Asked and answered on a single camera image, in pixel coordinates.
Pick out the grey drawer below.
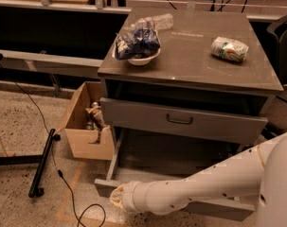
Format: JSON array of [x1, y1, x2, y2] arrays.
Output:
[[100, 97, 267, 144], [94, 128, 256, 222]]

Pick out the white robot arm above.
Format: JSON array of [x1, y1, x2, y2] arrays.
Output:
[[110, 132, 287, 227]]

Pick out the grey top drawer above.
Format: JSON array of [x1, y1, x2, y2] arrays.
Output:
[[100, 97, 267, 144]]

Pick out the grey drawer cabinet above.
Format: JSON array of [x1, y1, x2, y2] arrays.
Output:
[[97, 7, 284, 187]]

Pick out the cardboard box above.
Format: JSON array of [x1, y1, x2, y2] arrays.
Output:
[[58, 81, 115, 160]]

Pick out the black metal stand leg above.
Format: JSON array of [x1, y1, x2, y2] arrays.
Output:
[[0, 129, 61, 198]]

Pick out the brown crumpled item in box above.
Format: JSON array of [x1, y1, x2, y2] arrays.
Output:
[[85, 101, 109, 144]]

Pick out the white bowl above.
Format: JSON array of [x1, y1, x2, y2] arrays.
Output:
[[112, 44, 161, 66]]

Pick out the grey metal railing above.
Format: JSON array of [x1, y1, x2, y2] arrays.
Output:
[[0, 49, 102, 96]]

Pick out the blue chip bag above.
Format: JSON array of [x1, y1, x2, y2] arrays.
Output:
[[114, 28, 161, 61]]

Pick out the clear plastic bottle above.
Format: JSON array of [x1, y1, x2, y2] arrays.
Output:
[[131, 13, 173, 31]]

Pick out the crushed green white can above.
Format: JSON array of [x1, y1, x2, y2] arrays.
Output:
[[211, 37, 249, 62]]

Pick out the black floor cable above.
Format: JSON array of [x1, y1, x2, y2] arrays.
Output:
[[0, 61, 107, 227]]

